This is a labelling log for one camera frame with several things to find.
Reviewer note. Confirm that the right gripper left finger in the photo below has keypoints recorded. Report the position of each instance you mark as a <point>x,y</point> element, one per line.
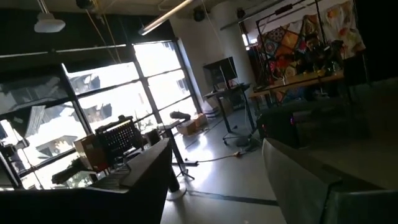
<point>140,202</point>

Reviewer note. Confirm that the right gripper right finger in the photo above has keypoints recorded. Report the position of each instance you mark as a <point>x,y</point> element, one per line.
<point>298,186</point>

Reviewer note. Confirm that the black perforated crate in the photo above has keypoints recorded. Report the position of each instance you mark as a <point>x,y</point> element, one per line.
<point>121,137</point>

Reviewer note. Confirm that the brown box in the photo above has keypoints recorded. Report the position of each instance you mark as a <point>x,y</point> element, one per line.
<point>90,152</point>

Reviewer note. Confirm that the small black side table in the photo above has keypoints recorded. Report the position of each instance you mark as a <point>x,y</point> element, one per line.
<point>169,126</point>

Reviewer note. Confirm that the cardboard box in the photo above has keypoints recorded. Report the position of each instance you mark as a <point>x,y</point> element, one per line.
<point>201,119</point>
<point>186,127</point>

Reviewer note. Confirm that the black bag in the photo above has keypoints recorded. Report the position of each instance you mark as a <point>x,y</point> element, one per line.
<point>179,115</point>

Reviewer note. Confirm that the wooden table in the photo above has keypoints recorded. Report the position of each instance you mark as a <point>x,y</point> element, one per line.
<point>295,81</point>

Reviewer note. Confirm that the large window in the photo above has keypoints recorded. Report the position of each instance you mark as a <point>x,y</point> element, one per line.
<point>105,102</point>

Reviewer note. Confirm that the black standing desk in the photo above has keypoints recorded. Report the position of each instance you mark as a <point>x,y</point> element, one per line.
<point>230,90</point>

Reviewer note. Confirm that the black computer monitor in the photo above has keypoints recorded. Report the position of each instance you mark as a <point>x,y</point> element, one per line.
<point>220,71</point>

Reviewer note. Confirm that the person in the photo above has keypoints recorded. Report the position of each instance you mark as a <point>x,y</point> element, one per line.
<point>312,46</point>

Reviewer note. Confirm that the colourful patterned tapestry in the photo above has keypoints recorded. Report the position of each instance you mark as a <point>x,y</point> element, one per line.
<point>289,40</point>

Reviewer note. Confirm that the black cabinet panel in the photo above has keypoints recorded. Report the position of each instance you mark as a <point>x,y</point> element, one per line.
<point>377,37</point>

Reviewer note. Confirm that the black ceiling spot lamp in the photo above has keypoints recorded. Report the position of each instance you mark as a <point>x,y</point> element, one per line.
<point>241,12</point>
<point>199,14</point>

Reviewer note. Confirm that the long ceiling light bar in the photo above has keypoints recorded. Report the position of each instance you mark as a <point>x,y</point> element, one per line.
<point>164,17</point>

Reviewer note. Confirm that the white pendant ceiling lamp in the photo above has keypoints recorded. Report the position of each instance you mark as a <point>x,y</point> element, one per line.
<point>49,23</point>

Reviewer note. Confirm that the black background rig frame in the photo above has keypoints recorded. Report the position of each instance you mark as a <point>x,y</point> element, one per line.
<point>283,9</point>

